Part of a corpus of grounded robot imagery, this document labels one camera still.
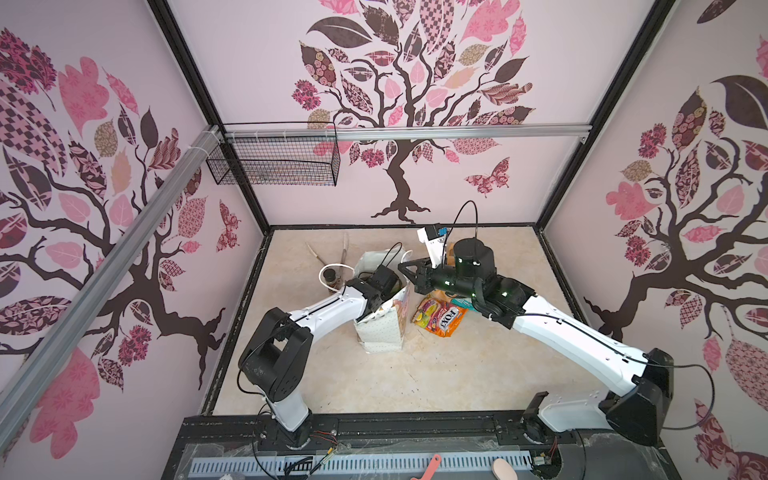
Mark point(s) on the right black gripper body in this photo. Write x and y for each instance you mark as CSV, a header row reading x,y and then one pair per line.
x,y
434,280

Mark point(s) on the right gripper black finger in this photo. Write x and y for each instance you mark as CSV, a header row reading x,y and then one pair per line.
x,y
422,263
414,277

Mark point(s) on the orange candy snack packet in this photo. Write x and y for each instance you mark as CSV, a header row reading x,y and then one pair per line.
x,y
438,317

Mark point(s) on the white patterned paper gift bag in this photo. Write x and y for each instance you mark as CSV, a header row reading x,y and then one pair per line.
x,y
382,331

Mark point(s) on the orange-brown snack bag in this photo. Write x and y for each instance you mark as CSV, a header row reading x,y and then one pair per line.
x,y
440,295

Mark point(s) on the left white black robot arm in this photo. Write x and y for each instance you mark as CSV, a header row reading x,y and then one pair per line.
x,y
274,360

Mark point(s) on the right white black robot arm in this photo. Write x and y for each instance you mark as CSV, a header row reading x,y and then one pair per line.
x,y
637,386

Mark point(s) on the small dark spice jar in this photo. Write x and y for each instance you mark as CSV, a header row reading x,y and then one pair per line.
x,y
330,278

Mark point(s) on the beige oval object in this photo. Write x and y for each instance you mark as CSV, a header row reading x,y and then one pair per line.
x,y
502,470

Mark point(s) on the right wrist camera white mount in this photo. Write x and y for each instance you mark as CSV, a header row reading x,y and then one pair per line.
x,y
433,237

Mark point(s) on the black wire mesh basket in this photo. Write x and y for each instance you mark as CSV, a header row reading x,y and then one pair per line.
x,y
288,153

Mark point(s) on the horizontal aluminium rail back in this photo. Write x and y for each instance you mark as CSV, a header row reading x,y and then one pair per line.
x,y
414,133

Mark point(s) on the pink plastic tool handle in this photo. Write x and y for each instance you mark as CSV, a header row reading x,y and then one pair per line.
x,y
431,468

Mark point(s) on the grey slotted cable duct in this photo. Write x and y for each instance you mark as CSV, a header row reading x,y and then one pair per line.
x,y
345,465

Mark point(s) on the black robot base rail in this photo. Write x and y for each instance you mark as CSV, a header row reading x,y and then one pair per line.
x,y
572,455

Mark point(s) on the diagonal aluminium rail left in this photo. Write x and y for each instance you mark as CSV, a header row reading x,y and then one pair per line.
x,y
36,374

